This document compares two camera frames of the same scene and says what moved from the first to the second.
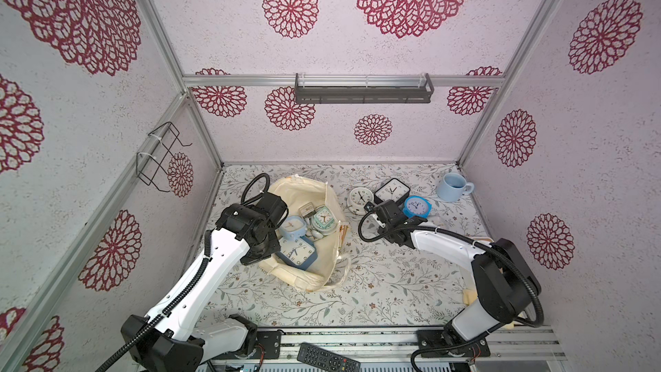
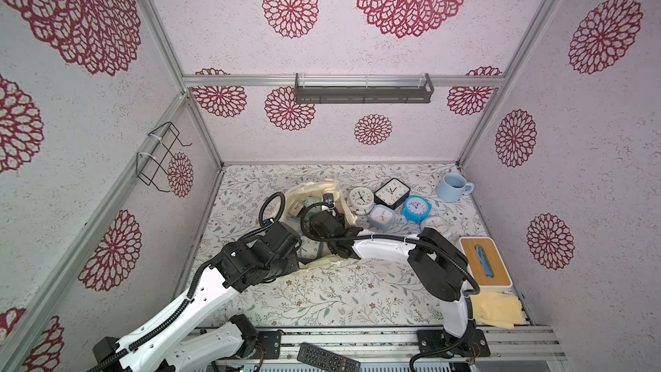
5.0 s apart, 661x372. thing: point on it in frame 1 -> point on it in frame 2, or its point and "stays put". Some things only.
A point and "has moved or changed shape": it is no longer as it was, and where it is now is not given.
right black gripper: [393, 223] -> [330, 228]
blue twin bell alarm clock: [416, 207] stays put
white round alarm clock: [357, 198] stays put
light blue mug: [453, 188] stays put
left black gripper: [274, 246] -> [293, 265]
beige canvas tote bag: [311, 256] has moved or changed shape
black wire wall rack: [152, 157] stays put
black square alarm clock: [392, 189] stays put
